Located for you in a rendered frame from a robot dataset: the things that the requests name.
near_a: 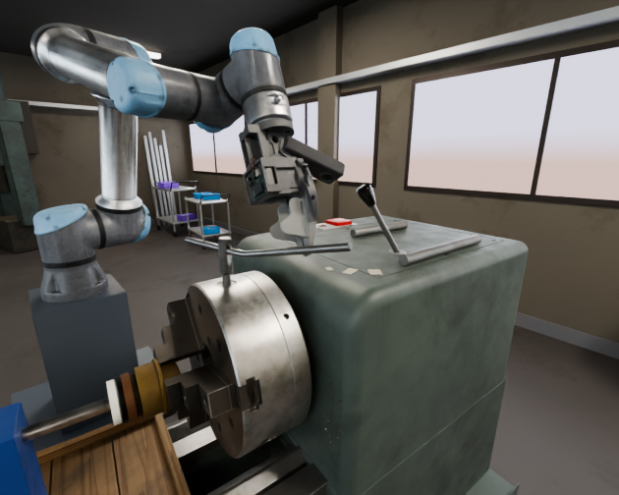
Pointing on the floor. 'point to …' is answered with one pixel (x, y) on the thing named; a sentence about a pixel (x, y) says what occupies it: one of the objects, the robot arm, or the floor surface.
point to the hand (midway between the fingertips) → (309, 247)
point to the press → (7, 162)
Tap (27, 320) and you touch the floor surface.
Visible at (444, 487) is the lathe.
